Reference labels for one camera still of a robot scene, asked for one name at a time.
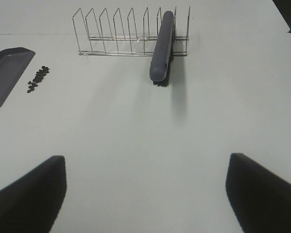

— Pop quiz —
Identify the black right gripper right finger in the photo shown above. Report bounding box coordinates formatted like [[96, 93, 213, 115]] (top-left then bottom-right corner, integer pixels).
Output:
[[226, 153, 291, 233]]

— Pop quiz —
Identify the grey hand brush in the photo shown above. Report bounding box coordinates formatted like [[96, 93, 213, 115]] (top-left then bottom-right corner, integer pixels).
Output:
[[149, 11, 174, 87]]

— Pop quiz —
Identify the grey plastic dustpan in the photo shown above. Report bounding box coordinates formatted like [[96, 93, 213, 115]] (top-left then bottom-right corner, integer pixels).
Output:
[[0, 47, 35, 107]]

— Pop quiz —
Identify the pile of coffee beans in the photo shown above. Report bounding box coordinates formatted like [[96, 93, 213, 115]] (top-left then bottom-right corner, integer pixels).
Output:
[[27, 66, 49, 93]]

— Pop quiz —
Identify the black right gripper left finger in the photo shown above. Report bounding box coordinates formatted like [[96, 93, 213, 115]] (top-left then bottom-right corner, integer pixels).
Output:
[[0, 155, 67, 233]]

